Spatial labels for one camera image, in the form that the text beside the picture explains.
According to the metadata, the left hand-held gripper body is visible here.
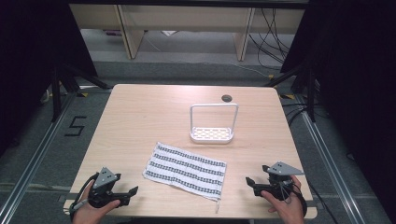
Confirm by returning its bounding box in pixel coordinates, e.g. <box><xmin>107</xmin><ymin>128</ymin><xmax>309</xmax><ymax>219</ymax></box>
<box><xmin>88</xmin><ymin>166</ymin><xmax>131</xmax><ymax>209</ymax></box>

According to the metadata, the white striped dish towel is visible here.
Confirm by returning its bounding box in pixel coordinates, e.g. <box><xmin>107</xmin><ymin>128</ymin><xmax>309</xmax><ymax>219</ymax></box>
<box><xmin>142</xmin><ymin>141</ymin><xmax>228</xmax><ymax>215</ymax></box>

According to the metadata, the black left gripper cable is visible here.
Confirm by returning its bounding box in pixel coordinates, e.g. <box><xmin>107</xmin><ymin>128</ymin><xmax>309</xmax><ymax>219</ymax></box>
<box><xmin>68</xmin><ymin>173</ymin><xmax>99</xmax><ymax>217</ymax></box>

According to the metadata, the black metal stand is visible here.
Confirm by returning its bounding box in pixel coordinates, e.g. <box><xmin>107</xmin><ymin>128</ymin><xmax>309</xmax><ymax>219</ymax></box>
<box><xmin>264</xmin><ymin>60</ymin><xmax>321</xmax><ymax>123</ymax></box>
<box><xmin>49</xmin><ymin>62</ymin><xmax>113</xmax><ymax>123</ymax></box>

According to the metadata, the dark curtain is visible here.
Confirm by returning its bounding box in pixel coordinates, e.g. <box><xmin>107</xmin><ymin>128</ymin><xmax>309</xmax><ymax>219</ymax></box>
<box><xmin>279</xmin><ymin>0</ymin><xmax>396</xmax><ymax>216</ymax></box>
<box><xmin>0</xmin><ymin>0</ymin><xmax>99</xmax><ymax>157</ymax></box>

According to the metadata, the aluminium floor rail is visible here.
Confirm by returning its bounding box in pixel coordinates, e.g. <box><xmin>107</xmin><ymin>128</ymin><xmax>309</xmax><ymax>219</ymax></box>
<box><xmin>0</xmin><ymin>91</ymin><xmax>78</xmax><ymax>224</ymax></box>
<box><xmin>293</xmin><ymin>94</ymin><xmax>367</xmax><ymax>224</ymax></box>

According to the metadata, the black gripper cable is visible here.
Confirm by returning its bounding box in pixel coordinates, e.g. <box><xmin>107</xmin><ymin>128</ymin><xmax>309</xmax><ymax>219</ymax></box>
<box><xmin>68</xmin><ymin>173</ymin><xmax>99</xmax><ymax>217</ymax></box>
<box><xmin>289</xmin><ymin>181</ymin><xmax>339</xmax><ymax>224</ymax></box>

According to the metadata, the person's left hand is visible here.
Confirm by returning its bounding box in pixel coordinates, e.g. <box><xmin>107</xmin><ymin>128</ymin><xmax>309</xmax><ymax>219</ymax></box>
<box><xmin>72</xmin><ymin>181</ymin><xmax>121</xmax><ymax>224</ymax></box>

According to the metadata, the bundle of black hanging cables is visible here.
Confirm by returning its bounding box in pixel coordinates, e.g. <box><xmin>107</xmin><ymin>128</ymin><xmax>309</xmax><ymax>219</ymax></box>
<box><xmin>247</xmin><ymin>7</ymin><xmax>292</xmax><ymax>70</ymax></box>

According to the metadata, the person's right hand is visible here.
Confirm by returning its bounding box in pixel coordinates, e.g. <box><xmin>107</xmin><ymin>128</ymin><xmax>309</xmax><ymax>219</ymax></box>
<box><xmin>260</xmin><ymin>175</ymin><xmax>305</xmax><ymax>224</ymax></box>

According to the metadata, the beige wooden desk frame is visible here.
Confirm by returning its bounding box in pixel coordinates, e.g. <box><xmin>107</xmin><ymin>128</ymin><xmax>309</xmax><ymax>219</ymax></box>
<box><xmin>68</xmin><ymin>3</ymin><xmax>306</xmax><ymax>63</ymax></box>

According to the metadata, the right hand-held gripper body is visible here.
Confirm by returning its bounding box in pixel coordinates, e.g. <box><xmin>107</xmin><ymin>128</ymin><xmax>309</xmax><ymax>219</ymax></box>
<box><xmin>253</xmin><ymin>161</ymin><xmax>305</xmax><ymax>202</ymax></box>

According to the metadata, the white rack with handle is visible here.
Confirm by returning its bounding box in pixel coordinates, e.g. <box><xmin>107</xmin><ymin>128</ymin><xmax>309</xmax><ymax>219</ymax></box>
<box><xmin>189</xmin><ymin>103</ymin><xmax>240</xmax><ymax>145</ymax></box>

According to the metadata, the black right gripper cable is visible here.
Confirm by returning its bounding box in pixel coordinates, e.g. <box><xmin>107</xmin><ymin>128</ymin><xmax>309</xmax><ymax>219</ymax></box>
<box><xmin>289</xmin><ymin>181</ymin><xmax>339</xmax><ymax>224</ymax></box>

